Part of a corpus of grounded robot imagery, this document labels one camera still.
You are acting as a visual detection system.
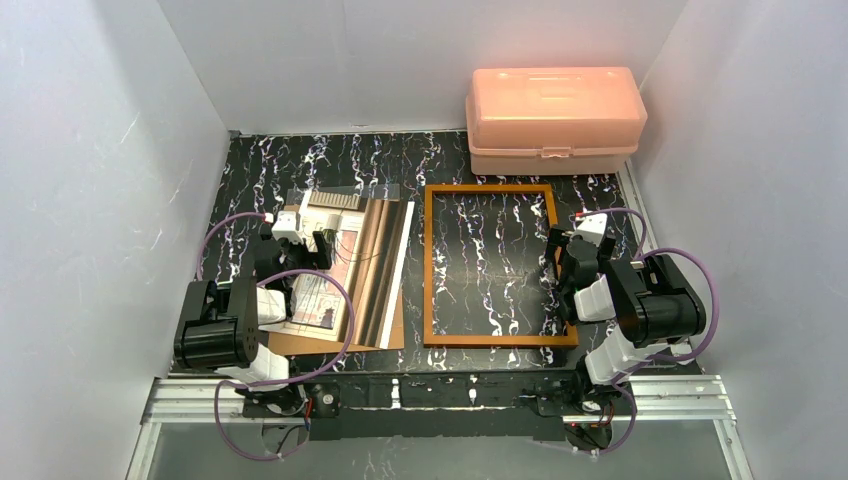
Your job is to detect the brown backing board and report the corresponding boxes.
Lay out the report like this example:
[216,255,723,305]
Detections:
[267,203,407,356]

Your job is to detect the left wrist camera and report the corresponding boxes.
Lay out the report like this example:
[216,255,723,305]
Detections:
[271,210,302,244]

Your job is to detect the clear acrylic sheet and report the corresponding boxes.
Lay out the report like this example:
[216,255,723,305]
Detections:
[285,184,402,205]

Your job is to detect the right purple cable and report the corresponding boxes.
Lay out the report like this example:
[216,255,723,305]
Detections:
[533,207,721,460]

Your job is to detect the purple cable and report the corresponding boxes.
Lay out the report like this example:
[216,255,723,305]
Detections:
[197,211,358,464]
[533,207,721,460]

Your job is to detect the pink plastic storage box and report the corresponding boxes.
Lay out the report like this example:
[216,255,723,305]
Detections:
[465,67,648,176]

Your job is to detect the wooden picture frame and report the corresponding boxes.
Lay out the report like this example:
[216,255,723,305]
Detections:
[422,184,579,349]

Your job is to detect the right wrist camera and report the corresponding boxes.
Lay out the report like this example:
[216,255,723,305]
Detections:
[574,212,608,246]

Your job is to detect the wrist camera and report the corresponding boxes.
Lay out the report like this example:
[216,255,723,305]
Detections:
[574,212,608,246]
[271,210,302,244]

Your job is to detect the aluminium rail base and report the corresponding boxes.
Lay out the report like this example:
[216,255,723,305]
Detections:
[140,374,738,428]

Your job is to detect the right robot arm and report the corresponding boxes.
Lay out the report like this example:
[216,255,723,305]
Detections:
[535,226,707,417]

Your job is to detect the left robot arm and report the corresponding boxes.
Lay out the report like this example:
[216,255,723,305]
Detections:
[173,230,340,420]

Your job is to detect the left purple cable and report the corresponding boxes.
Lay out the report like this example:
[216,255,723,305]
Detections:
[197,211,358,464]

